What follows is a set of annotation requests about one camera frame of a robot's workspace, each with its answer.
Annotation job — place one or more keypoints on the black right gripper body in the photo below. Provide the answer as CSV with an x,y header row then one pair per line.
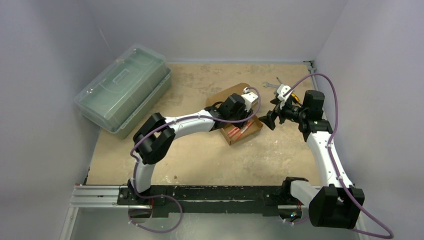
x,y
276,114

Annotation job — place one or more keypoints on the red pen with label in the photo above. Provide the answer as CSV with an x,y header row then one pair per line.
x,y
246,127

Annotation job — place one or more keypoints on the brown cardboard box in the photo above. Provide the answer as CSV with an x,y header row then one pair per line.
x,y
221,97

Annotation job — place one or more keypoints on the pink pen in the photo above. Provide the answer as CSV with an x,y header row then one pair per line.
x,y
230,133

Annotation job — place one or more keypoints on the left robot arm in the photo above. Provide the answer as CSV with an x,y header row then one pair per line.
x,y
154,139

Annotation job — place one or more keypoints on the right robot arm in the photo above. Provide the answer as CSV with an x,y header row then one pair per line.
x,y
331,206

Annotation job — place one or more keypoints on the clear plastic storage box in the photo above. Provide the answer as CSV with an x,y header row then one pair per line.
x,y
122,94

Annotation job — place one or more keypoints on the yellow black screwdriver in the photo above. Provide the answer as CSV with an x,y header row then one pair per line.
x,y
294,98

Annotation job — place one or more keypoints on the silver wrench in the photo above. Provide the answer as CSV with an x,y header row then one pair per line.
x,y
266,84

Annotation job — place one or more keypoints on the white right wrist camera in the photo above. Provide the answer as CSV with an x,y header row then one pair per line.
x,y
282,94

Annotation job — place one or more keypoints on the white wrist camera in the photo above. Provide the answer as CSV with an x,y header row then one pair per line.
x,y
250,98
282,94

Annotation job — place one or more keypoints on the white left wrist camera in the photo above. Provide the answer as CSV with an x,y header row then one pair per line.
x,y
250,98

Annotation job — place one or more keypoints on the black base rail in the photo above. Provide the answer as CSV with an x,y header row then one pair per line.
x,y
265,200

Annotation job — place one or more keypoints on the aluminium frame rail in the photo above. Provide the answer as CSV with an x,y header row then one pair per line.
x,y
94,214

